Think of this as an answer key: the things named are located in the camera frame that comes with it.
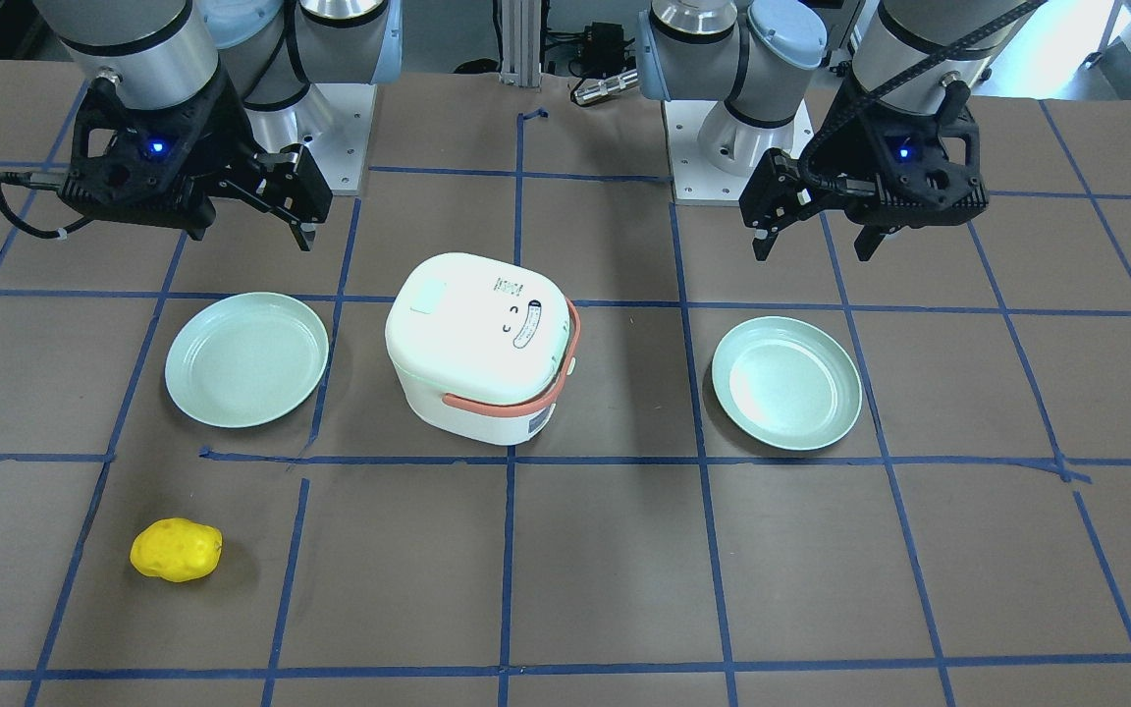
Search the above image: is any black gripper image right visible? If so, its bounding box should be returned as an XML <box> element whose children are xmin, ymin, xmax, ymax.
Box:
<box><xmin>737</xmin><ymin>80</ymin><xmax>991</xmax><ymax>261</ymax></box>

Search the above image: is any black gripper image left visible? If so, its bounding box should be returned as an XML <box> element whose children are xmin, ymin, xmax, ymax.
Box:
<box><xmin>58</xmin><ymin>69</ymin><xmax>333</xmax><ymax>253</ymax></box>

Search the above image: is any white rice cooker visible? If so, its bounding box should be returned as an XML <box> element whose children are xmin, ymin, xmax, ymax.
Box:
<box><xmin>385</xmin><ymin>253</ymin><xmax>582</xmax><ymax>447</ymax></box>

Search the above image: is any green plate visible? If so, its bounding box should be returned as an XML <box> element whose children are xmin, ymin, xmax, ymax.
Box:
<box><xmin>710</xmin><ymin>316</ymin><xmax>863</xmax><ymax>452</ymax></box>
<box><xmin>163</xmin><ymin>292</ymin><xmax>331</xmax><ymax>429</ymax></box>

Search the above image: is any silver cylindrical connector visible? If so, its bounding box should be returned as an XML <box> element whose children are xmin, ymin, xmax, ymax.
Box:
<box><xmin>569</xmin><ymin>69</ymin><xmax>640</xmax><ymax>107</ymax></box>

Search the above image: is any black power adapter box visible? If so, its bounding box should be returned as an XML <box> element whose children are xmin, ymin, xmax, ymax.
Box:
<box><xmin>578</xmin><ymin>21</ymin><xmax>627</xmax><ymax>74</ymax></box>

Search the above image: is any yellow toy potato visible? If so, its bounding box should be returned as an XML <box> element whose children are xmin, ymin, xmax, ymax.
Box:
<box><xmin>129</xmin><ymin>517</ymin><xmax>224</xmax><ymax>583</ymax></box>

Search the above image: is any black cable chain image right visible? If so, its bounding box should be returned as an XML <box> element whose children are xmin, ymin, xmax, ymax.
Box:
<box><xmin>798</xmin><ymin>1</ymin><xmax>1042</xmax><ymax>189</ymax></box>

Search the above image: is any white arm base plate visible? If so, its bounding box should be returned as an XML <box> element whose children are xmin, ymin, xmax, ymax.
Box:
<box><xmin>296</xmin><ymin>83</ymin><xmax>378</xmax><ymax>196</ymax></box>
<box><xmin>663</xmin><ymin>100</ymin><xmax>813</xmax><ymax>206</ymax></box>

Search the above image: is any black cable image left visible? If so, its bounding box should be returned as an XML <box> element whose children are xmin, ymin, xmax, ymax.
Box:
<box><xmin>0</xmin><ymin>171</ymin><xmax>94</xmax><ymax>241</ymax></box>

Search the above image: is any aluminium profile post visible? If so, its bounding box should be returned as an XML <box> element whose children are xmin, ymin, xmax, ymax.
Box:
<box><xmin>497</xmin><ymin>0</ymin><xmax>543</xmax><ymax>89</ymax></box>

